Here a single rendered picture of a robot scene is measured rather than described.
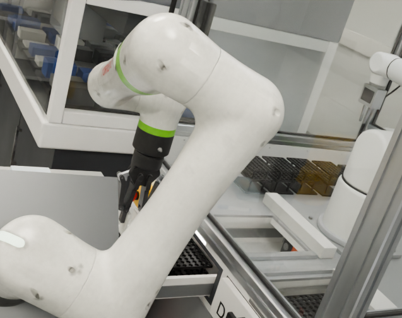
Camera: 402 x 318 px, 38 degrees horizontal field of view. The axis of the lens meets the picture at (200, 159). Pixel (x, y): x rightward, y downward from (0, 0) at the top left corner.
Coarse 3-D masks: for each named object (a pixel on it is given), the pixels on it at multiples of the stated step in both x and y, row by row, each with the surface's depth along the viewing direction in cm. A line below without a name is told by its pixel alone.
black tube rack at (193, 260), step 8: (192, 240) 162; (184, 248) 157; (192, 248) 158; (184, 256) 154; (192, 256) 154; (200, 256) 155; (176, 264) 148; (184, 264) 150; (192, 264) 150; (200, 264) 151; (208, 264) 153; (176, 272) 150; (184, 272) 151; (192, 272) 152; (200, 272) 153
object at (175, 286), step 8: (200, 248) 165; (208, 256) 161; (208, 272) 160; (216, 272) 157; (168, 280) 143; (176, 280) 144; (184, 280) 145; (192, 280) 146; (200, 280) 147; (208, 280) 149; (160, 288) 142; (168, 288) 144; (176, 288) 145; (184, 288) 146; (192, 288) 147; (200, 288) 148; (208, 288) 150; (160, 296) 144; (168, 296) 145; (176, 296) 146; (184, 296) 147; (192, 296) 149
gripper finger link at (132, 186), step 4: (140, 176) 141; (136, 180) 142; (140, 180) 142; (132, 184) 144; (136, 184) 142; (128, 188) 145; (132, 188) 143; (136, 188) 143; (128, 192) 145; (132, 192) 143; (128, 196) 144; (132, 196) 144; (124, 200) 146; (128, 200) 144; (132, 200) 144; (124, 204) 145; (128, 204) 144; (124, 208) 145; (128, 208) 145; (124, 212) 145
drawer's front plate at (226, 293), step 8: (224, 280) 142; (224, 288) 142; (232, 288) 140; (216, 296) 145; (224, 296) 142; (232, 296) 139; (240, 296) 138; (216, 304) 145; (224, 304) 142; (232, 304) 139; (240, 304) 136; (248, 304) 136; (240, 312) 136; (248, 312) 133
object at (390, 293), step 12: (396, 252) 108; (396, 264) 110; (384, 276) 110; (396, 276) 112; (384, 288) 112; (396, 288) 114; (372, 300) 112; (384, 300) 114; (396, 300) 116; (372, 312) 114; (384, 312) 116
